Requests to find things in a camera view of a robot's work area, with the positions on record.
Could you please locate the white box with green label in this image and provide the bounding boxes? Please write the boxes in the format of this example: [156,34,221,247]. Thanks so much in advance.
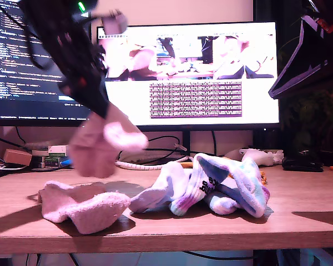
[48,145,68,158]

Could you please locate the long black cable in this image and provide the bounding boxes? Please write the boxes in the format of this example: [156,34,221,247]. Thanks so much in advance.
[116,135,181,163]

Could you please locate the orange sock with frilled cuff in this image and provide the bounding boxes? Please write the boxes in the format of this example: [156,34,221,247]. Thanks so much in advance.
[181,162,268,186]

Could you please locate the looped black cable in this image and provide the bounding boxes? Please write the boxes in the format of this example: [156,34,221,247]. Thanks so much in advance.
[115,147,184,166]

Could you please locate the dark monitor with code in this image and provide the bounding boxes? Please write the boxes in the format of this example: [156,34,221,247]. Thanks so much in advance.
[0,0,94,127]

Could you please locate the black monitor stand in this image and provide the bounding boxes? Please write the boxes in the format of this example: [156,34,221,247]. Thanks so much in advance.
[182,130,191,156]

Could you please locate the grey pouch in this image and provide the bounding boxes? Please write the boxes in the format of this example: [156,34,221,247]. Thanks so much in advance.
[24,139,62,151]

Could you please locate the arm camera box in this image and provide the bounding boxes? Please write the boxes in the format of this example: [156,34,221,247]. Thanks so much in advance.
[101,10,128,36]

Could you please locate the stack of green boxes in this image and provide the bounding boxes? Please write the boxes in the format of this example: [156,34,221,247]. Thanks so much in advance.
[32,149,62,169]

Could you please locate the black table frame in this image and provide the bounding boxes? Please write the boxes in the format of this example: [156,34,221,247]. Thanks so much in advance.
[252,249,278,266]

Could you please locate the white lavender sock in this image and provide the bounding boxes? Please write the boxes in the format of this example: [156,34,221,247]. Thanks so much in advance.
[129,161,194,213]

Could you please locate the white game controller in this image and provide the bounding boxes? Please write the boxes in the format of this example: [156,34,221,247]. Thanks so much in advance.
[224,147,284,168]

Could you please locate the pink fluffy sock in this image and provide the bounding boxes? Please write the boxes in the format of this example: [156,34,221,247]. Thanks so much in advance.
[38,180,132,235]
[68,104,150,178]

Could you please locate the white spiral cable wrap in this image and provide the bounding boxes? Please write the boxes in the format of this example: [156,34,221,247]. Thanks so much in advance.
[115,155,196,170]

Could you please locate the black cable under table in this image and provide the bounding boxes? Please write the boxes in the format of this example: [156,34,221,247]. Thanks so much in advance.
[183,250,255,261]

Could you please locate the large monitor with white screen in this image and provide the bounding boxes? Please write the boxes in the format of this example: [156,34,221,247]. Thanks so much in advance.
[96,21,281,133]

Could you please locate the black monitor cable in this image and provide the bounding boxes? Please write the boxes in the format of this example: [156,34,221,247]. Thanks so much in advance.
[190,130,218,157]

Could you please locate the tie-dye sock with lettering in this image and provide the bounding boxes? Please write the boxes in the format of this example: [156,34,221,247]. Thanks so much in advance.
[169,153,271,218]

